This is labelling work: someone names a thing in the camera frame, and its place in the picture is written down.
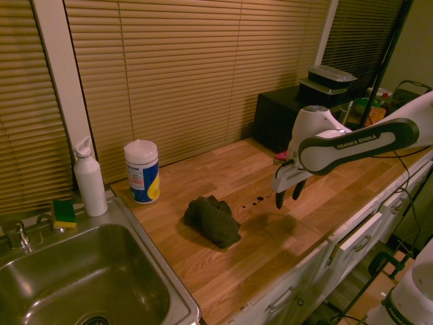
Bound wide tan window blind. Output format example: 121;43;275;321
63;0;332;186

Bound white open drawer front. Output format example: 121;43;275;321
337;211;386;252

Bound chrome kitchen faucet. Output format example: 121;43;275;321
1;219;34;251

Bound white plastic tub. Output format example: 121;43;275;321
366;87;394;103

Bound disinfecting wipes canister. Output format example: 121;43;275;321
122;138;161;205

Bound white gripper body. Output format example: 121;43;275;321
270;162;311;194

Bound dark window blind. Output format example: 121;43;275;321
320;0;406;100

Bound black food container clear lid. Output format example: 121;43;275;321
298;77;348;102
306;65;359;90

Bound white window frame post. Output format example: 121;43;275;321
313;0;340;68
29;0;99;165

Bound dark liquid spill drops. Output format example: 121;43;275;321
241;194;273;209

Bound stainless steel sink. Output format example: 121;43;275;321
0;196;202;325

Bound green and yellow sponge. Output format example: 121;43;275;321
51;199;77;230

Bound dark cloth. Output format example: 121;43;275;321
183;195;243;250

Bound green lidded container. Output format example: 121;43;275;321
352;97;373;118

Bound narrow tan window blind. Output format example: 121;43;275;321
0;0;74;217

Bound black clamp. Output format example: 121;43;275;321
367;249;413;281

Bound black cable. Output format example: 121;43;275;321
392;150;422;261

